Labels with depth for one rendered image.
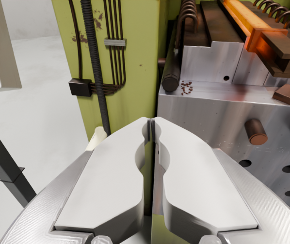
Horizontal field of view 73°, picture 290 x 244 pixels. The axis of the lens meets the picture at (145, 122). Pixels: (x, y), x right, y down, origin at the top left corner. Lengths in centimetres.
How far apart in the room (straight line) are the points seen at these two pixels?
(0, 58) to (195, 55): 30
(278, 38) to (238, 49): 7
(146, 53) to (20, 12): 380
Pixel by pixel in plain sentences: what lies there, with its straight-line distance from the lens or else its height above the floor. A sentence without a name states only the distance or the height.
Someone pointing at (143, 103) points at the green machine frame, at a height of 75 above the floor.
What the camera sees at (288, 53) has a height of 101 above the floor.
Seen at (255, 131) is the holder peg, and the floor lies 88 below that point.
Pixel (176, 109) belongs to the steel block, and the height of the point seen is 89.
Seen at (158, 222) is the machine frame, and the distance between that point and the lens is 74.
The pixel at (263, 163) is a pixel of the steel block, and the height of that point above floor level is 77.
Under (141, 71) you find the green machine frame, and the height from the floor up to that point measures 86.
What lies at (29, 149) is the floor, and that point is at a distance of 171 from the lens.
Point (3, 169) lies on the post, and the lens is 66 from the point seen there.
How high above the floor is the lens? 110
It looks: 40 degrees down
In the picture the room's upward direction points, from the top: straight up
